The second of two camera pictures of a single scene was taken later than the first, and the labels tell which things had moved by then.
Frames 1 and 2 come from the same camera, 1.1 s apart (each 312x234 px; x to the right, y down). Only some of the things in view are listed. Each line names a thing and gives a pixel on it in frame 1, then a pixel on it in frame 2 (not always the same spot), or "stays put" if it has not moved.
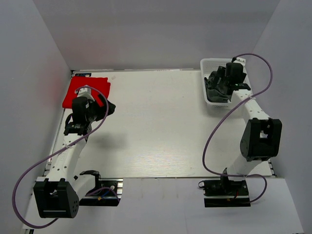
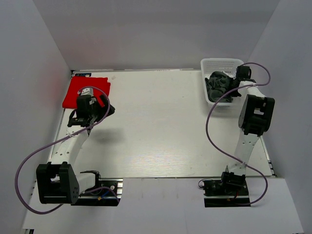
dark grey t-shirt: [215, 94] stays put
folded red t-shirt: [101, 83] stays put
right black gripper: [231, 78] to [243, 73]
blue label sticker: [82, 74] stays put
